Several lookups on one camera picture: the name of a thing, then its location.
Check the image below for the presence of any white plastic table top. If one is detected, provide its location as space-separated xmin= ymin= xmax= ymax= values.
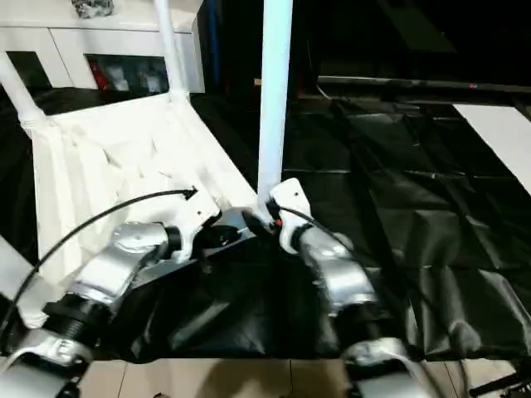
xmin=18 ymin=91 xmax=266 ymax=329

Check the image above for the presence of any black plastic mat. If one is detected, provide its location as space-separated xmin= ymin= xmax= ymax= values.
xmin=0 ymin=85 xmax=531 ymax=364

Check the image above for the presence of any red carton behind glass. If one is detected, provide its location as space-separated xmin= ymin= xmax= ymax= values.
xmin=92 ymin=61 xmax=108 ymax=90

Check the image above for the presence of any white glass-door cabinet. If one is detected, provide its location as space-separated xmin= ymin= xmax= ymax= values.
xmin=0 ymin=0 xmax=207 ymax=95

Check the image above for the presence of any white flat board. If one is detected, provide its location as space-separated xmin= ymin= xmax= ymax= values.
xmin=451 ymin=103 xmax=531 ymax=197

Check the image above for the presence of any grey object on cabinet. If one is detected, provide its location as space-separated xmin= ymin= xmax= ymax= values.
xmin=70 ymin=0 xmax=115 ymax=20

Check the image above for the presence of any black tripod stand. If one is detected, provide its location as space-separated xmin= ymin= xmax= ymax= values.
xmin=470 ymin=371 xmax=531 ymax=396

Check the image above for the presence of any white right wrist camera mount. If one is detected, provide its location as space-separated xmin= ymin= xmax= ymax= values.
xmin=265 ymin=177 xmax=313 ymax=255

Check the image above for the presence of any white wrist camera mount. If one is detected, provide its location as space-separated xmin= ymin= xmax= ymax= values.
xmin=174 ymin=188 xmax=224 ymax=263
xmin=265 ymin=177 xmax=313 ymax=255

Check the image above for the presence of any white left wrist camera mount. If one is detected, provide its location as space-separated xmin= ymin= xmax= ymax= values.
xmin=174 ymin=188 xmax=224 ymax=263

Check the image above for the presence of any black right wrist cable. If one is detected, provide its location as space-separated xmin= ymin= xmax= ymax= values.
xmin=275 ymin=205 xmax=478 ymax=398

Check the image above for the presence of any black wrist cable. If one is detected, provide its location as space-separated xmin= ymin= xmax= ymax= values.
xmin=275 ymin=205 xmax=478 ymax=398
xmin=0 ymin=185 xmax=199 ymax=347

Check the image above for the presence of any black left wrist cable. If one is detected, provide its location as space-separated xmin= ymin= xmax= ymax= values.
xmin=0 ymin=185 xmax=199 ymax=347

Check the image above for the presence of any blue vertical post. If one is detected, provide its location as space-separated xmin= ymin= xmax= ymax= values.
xmin=206 ymin=0 xmax=220 ymax=86

